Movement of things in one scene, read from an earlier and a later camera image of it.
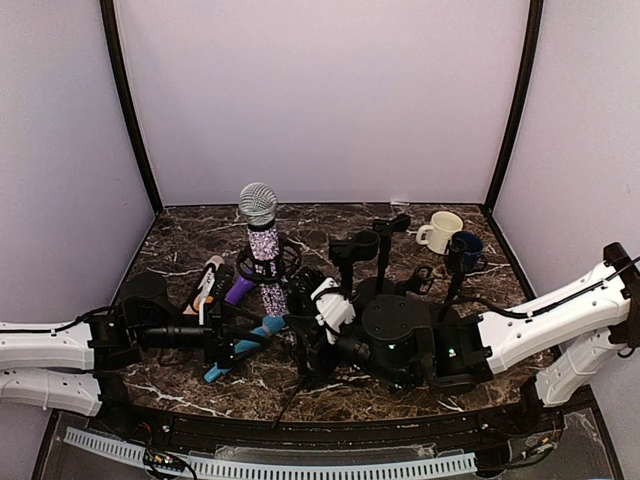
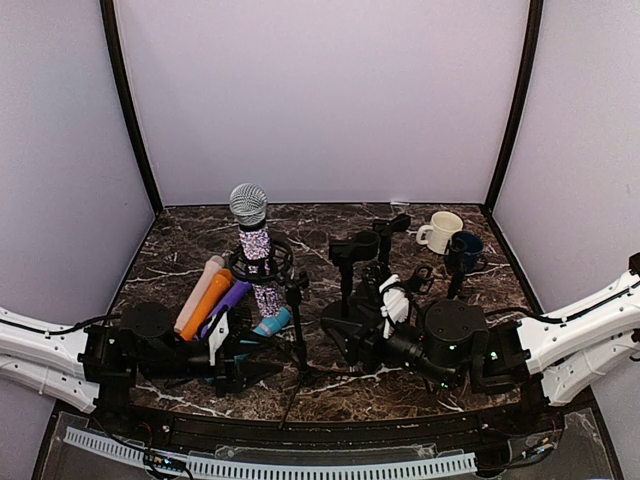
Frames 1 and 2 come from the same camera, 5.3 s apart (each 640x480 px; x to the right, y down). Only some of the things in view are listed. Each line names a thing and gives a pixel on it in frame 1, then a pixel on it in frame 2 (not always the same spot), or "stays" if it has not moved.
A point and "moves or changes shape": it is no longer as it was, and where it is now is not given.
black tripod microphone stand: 307,341 → 295,282
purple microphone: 239,288 stays
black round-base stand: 359,247 stays
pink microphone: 202,292 stays
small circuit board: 163,460 stays
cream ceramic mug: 444,224 stays
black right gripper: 313,335 → 361,339
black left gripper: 220,350 → 239,377
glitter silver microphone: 258,203 moves or changes shape
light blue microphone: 271,325 stays
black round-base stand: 421,280 stays
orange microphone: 193,310 → 215,290
